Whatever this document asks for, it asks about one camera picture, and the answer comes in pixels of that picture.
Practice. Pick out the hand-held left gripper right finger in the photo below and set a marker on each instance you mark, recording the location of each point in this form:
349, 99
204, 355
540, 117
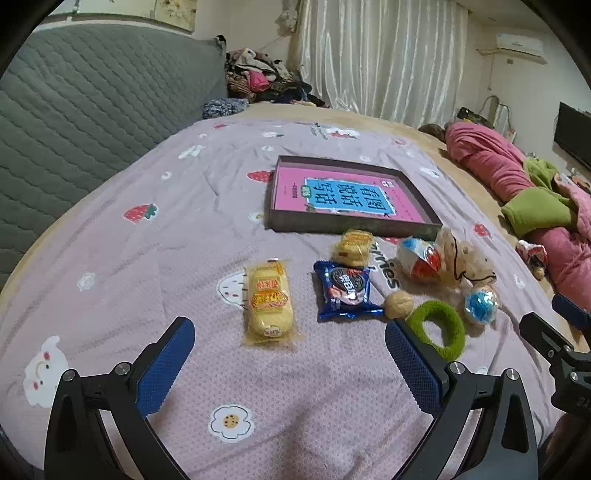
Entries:
413, 364

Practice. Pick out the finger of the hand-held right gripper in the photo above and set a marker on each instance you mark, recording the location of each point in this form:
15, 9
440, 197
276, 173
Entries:
542, 334
571, 310

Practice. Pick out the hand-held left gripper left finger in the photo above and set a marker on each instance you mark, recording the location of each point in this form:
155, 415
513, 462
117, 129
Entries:
166, 355

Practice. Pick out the green fuzzy hair scrunchie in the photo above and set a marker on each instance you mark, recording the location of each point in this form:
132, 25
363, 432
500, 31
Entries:
448, 341

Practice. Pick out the small blue foil ball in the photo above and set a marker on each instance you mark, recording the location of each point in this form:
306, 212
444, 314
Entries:
480, 304

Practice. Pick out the blue cookie packet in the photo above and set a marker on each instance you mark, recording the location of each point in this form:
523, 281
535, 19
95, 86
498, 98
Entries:
346, 288

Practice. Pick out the beige dotted mesh pouch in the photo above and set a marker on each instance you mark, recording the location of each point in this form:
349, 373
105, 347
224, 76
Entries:
471, 258

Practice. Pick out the egg-shaped toy packet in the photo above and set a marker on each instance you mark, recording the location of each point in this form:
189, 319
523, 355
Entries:
420, 258

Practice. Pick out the yellow rice cracker packet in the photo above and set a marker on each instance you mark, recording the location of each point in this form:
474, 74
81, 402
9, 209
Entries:
270, 300

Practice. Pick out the grey shallow cardboard box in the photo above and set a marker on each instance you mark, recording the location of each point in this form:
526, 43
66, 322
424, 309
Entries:
277, 224

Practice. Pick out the brown walnut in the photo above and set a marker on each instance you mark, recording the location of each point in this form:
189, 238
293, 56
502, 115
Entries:
398, 304

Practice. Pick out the red and white floral cloth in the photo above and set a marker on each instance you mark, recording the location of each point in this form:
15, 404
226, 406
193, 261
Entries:
531, 256

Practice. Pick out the lilac printed blanket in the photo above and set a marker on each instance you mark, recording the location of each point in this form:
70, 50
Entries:
184, 254

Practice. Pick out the green fleece garment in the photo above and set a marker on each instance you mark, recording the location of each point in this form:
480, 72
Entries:
535, 207

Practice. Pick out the small yellow snack packet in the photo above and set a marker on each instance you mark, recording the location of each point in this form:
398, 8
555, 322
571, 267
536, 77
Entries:
353, 247

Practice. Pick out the pink quilt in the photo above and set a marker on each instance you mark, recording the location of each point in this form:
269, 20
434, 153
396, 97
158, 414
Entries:
489, 157

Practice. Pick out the black television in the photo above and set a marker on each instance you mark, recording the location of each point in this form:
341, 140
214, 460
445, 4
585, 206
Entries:
575, 134

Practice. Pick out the pink and blue book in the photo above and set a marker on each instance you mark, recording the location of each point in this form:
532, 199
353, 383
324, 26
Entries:
286, 194

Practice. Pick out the black bag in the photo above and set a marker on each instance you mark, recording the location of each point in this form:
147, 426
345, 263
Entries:
471, 115

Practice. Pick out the brown fuzzy cloth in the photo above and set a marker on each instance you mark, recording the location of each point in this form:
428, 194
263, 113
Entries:
431, 131

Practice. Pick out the grey quilted headboard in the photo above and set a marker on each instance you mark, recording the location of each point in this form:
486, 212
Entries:
92, 115

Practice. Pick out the blue patterned cloth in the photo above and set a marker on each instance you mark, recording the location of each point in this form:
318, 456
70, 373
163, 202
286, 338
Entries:
224, 108

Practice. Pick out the white air conditioner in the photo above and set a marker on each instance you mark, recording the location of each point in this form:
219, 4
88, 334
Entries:
519, 45

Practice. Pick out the pile of clothes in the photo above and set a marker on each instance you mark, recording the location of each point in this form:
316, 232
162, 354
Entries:
258, 78

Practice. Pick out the white curtain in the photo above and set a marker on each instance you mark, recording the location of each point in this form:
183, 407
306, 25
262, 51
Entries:
383, 55

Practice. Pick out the hanging plush toy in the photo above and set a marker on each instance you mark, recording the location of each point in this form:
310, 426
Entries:
287, 18

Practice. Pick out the wall poster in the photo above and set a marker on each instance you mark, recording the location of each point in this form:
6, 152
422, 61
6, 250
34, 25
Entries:
175, 11

